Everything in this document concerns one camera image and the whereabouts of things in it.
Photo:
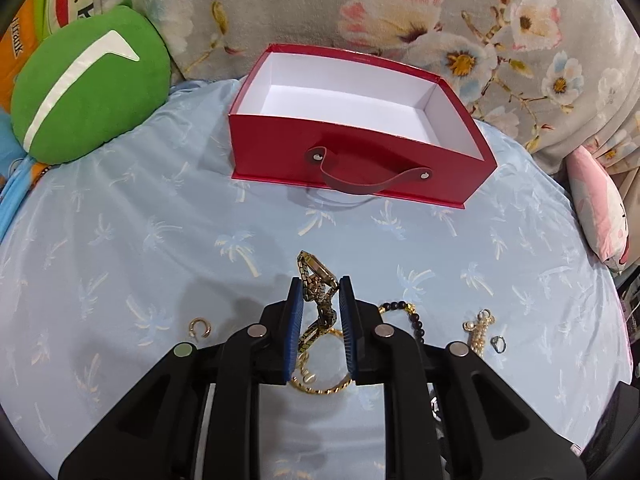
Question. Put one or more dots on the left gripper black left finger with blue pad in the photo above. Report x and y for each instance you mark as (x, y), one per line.
(195, 413)

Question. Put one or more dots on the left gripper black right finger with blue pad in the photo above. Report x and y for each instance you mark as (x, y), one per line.
(447, 413)

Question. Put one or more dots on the pearl gold drop earring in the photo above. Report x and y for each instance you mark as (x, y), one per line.
(477, 330)

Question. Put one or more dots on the left gold hoop earring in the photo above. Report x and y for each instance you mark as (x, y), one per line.
(199, 328)

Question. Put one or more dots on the light blue palm-print sheet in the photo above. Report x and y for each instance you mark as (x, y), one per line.
(110, 258)

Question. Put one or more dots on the pink white plush pillow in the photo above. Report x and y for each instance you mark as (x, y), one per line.
(599, 207)

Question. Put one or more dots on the red open gift box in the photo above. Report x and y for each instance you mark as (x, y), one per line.
(362, 125)

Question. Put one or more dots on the green round plush pillow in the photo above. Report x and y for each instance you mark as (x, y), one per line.
(87, 83)

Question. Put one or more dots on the grey floral blanket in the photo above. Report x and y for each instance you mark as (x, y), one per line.
(551, 74)

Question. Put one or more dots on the colourful patterned quilt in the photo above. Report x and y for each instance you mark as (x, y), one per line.
(35, 20)

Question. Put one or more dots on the gold chain bangle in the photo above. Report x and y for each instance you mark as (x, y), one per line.
(304, 379)

